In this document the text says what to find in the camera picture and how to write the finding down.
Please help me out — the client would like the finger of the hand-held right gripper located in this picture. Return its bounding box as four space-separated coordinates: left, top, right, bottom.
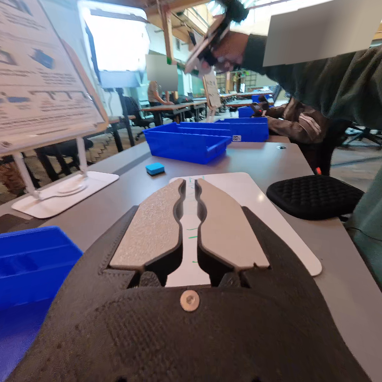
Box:
184 16 231 75

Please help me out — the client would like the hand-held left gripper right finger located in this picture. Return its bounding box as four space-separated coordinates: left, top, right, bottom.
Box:
195 178 271 285

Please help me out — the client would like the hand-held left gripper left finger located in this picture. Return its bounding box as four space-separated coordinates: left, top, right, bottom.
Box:
109 178 187 285

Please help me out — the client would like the white whiteboard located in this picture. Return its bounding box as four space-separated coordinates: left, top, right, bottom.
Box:
169 173 323 288

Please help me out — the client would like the person's right hand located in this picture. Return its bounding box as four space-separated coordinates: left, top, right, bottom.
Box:
216 31 252 71

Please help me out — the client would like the white standing sign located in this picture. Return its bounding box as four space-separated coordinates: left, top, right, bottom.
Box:
203 72 223 122

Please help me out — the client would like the wooden office table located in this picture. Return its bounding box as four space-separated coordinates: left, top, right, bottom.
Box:
140 101 207 124

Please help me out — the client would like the blue plastic bin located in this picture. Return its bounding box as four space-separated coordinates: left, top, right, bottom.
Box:
214 117 270 143
0 226 83 382
144 123 233 165

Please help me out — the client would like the black textured wrist pad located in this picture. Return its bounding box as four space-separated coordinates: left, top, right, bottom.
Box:
266 175 364 221

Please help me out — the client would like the black office chair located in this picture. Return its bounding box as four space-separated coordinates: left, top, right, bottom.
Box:
117 90 154 130

